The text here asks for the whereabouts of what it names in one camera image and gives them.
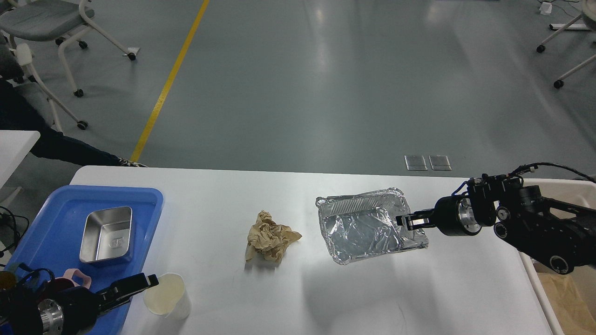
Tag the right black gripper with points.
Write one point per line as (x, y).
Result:
(452, 215)

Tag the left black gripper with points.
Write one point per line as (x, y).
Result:
(75, 311)

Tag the cream paper cup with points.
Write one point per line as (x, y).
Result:
(169, 299)

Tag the pink ceramic mug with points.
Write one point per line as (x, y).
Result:
(72, 278)

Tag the rectangular stainless steel tin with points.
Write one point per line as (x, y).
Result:
(108, 237)

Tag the aluminium foil tray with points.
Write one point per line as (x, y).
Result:
(367, 225)

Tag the brown paper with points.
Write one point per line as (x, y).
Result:
(269, 239)
(568, 304)

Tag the dark blue mug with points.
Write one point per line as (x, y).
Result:
(12, 274)

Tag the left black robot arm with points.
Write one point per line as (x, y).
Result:
(20, 305)

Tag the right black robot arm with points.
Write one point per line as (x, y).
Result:
(557, 234)

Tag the left metal floor plate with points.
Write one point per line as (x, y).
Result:
(415, 163)

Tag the metal floor plate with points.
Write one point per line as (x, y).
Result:
(415, 163)
(440, 162)

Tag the right metal floor plate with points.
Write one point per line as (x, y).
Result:
(440, 162)

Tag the blue plastic tray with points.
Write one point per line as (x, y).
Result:
(54, 239)

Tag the beige plastic bin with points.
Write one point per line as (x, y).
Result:
(582, 193)

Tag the brown paper in bin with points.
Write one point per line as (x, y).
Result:
(568, 304)

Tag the white side table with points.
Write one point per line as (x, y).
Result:
(14, 146)

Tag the seated person dark clothes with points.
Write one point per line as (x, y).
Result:
(17, 114)

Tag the grey office chair near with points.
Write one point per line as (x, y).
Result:
(17, 65)

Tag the grey office chair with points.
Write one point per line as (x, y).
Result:
(60, 21)
(17, 65)

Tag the grey office chair far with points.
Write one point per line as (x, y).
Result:
(60, 21)

